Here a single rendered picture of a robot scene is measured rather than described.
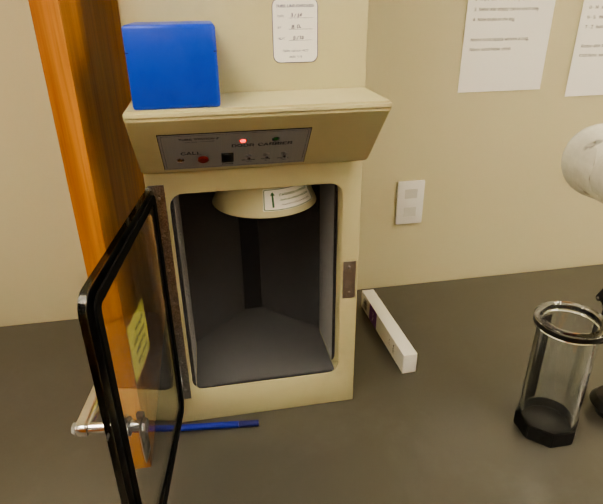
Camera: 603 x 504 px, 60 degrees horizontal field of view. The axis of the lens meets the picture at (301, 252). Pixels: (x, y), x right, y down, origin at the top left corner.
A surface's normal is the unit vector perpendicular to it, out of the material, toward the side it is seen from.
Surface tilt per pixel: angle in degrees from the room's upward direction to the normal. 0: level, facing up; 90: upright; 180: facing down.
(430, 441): 0
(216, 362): 0
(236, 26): 90
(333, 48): 90
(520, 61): 90
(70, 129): 90
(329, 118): 135
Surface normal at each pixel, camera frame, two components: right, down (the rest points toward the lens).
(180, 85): 0.18, 0.43
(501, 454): -0.01, -0.90
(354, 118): 0.14, 0.94
